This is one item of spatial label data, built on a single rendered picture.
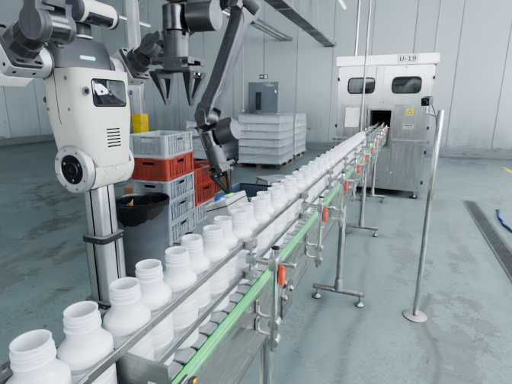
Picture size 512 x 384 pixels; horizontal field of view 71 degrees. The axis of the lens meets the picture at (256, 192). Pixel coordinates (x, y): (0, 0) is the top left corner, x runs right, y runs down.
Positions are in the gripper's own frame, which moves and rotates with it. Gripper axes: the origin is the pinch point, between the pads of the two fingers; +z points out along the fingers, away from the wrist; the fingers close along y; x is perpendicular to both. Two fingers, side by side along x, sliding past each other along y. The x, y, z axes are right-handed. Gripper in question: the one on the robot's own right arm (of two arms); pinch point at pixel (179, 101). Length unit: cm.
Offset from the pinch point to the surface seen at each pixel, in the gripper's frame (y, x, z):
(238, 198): 2.5, 26.7, 28.7
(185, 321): 18.0, -27.5, 34.5
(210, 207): -3.0, 18.7, 30.2
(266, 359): 16, 18, 76
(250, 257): 20.4, -6.4, 31.8
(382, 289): 46, 201, 139
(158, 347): 17, -33, 36
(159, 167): -164, 208, 59
